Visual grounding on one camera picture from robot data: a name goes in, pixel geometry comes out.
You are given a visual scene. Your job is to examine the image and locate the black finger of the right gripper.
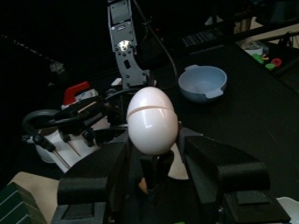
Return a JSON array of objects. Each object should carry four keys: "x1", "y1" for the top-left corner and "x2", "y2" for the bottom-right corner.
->
[
  {"x1": 52, "y1": 110, "x2": 108, "y2": 127},
  {"x1": 67, "y1": 96, "x2": 106, "y2": 111}
]

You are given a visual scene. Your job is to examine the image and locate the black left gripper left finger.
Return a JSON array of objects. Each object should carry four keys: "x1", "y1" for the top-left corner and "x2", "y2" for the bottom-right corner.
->
[{"x1": 51, "y1": 136, "x2": 132, "y2": 224}]

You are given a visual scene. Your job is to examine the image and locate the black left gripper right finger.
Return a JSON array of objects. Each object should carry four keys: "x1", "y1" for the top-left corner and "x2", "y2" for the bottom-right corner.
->
[{"x1": 176, "y1": 127, "x2": 292, "y2": 224}]

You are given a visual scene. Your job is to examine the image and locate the white plastic toy egg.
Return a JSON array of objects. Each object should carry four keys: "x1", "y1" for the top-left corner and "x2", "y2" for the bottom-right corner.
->
[{"x1": 126, "y1": 86, "x2": 180, "y2": 156}]

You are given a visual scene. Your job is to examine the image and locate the white toy appliance red lever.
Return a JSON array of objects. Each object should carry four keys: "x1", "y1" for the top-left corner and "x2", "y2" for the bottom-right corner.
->
[{"x1": 60, "y1": 80, "x2": 100, "y2": 110}]

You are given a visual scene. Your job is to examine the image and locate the light blue toy bowl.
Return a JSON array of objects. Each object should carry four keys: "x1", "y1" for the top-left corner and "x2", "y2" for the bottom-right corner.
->
[{"x1": 178, "y1": 64, "x2": 230, "y2": 104}]

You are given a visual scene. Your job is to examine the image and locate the black slotted device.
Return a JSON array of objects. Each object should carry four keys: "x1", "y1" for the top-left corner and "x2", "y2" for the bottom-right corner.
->
[{"x1": 182, "y1": 31, "x2": 219, "y2": 48}]

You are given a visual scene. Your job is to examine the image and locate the white background container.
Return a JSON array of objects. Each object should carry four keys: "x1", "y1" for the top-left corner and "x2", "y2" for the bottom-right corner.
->
[{"x1": 242, "y1": 40, "x2": 267, "y2": 57}]

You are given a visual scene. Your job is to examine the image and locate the black handled toy knife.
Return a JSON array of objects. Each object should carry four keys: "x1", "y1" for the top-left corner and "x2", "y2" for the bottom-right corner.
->
[
  {"x1": 80, "y1": 129, "x2": 99, "y2": 148},
  {"x1": 58, "y1": 130, "x2": 82, "y2": 158},
  {"x1": 32, "y1": 133, "x2": 72, "y2": 170}
]

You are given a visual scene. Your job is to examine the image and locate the black cable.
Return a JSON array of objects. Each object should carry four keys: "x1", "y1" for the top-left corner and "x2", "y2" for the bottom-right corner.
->
[{"x1": 132, "y1": 0, "x2": 180, "y2": 88}]

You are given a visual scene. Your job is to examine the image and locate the red ring toy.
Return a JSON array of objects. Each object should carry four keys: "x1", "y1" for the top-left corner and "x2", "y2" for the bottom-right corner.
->
[{"x1": 270, "y1": 57, "x2": 284, "y2": 67}]

